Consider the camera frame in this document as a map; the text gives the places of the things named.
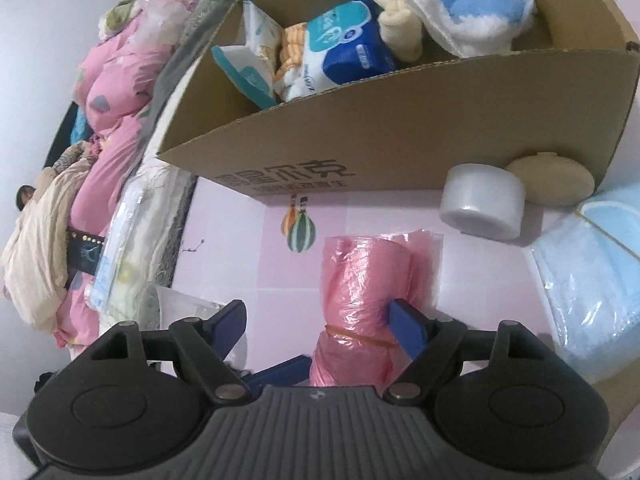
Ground pink plastic bag roll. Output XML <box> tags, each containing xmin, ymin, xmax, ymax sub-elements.
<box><xmin>309</xmin><ymin>230</ymin><xmax>444</xmax><ymax>390</ymax></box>

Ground packaged cream gloves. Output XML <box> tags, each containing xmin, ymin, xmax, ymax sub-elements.
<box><xmin>212</xmin><ymin>0</ymin><xmax>283</xmax><ymax>110</ymax></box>

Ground cream glove bundle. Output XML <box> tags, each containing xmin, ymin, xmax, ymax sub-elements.
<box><xmin>373</xmin><ymin>0</ymin><xmax>423</xmax><ymax>63</ymax></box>

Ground blue white wet wipes pack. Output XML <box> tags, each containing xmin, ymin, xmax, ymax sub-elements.
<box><xmin>291</xmin><ymin>0</ymin><xmax>396</xmax><ymax>98</ymax></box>

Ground orange striped sock bundle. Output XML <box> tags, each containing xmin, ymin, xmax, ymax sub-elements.
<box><xmin>274</xmin><ymin>22</ymin><xmax>307</xmax><ymax>80</ymax></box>

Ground blue white knit towel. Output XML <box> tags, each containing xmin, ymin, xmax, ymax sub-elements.
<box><xmin>406</xmin><ymin>0</ymin><xmax>536</xmax><ymax>58</ymax></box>

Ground light blue packaged cloth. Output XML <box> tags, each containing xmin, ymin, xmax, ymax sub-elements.
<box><xmin>530</xmin><ymin>182</ymin><xmax>639</xmax><ymax>384</ymax></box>

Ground beige blanket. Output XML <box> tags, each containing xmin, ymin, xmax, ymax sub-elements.
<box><xmin>1</xmin><ymin>159</ymin><xmax>91</xmax><ymax>334</ymax></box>

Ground beige round pouch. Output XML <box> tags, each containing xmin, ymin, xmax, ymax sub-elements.
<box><xmin>506</xmin><ymin>152</ymin><xmax>596</xmax><ymax>207</ymax></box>

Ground brown cardboard box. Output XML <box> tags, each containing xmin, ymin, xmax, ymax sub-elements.
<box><xmin>158</xmin><ymin>0</ymin><xmax>639</xmax><ymax>196</ymax></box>

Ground pink quilt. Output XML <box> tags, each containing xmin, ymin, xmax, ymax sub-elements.
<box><xmin>54</xmin><ymin>14</ymin><xmax>187</xmax><ymax>351</ymax></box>

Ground clear plastic bag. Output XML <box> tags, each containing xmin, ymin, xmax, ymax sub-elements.
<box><xmin>127</xmin><ymin>0</ymin><xmax>200</xmax><ymax>53</ymax></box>

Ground grey blanket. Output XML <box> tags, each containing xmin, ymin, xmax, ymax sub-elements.
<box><xmin>145</xmin><ymin>0</ymin><xmax>239</xmax><ymax>128</ymax></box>

